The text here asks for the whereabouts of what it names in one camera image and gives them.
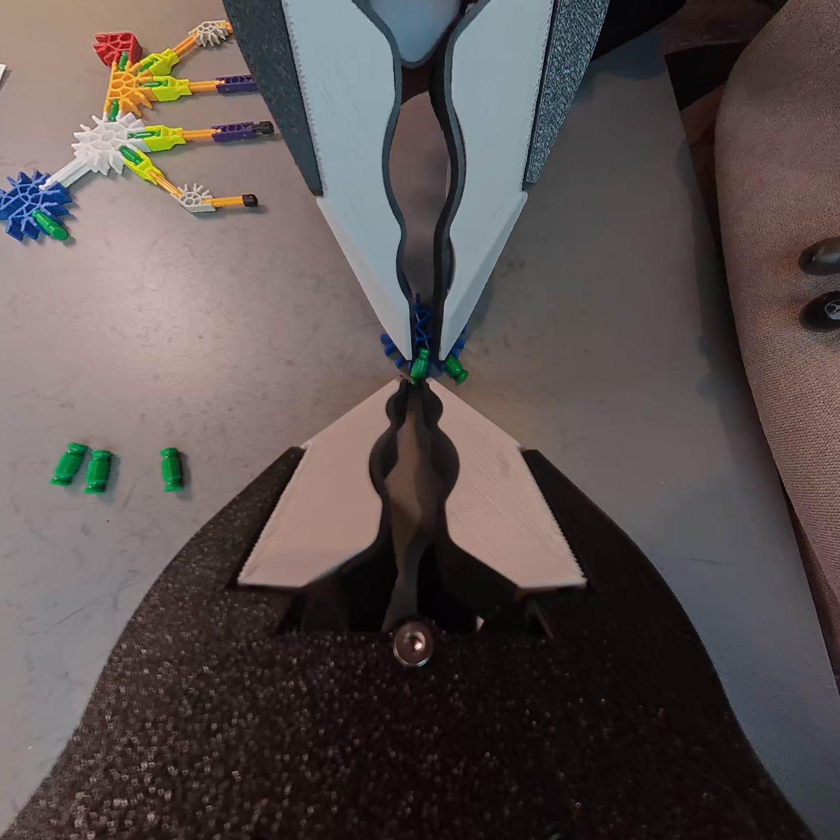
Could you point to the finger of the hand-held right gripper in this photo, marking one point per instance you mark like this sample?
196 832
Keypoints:
347 129
499 129

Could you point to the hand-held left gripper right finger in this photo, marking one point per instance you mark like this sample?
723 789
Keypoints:
511 520

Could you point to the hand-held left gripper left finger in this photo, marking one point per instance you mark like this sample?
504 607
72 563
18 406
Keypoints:
321 520

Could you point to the green short rod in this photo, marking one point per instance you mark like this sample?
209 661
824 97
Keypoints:
67 463
454 371
171 470
51 226
420 365
97 472

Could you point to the multicoloured construction toy model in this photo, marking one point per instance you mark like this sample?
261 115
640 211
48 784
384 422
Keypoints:
104 140

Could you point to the blue snowflake connector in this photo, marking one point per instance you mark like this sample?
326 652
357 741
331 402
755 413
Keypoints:
22 204
422 320

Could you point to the grey desk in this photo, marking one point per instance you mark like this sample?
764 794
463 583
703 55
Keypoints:
625 328

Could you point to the person's beige jacket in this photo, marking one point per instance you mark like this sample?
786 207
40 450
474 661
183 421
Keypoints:
773 393

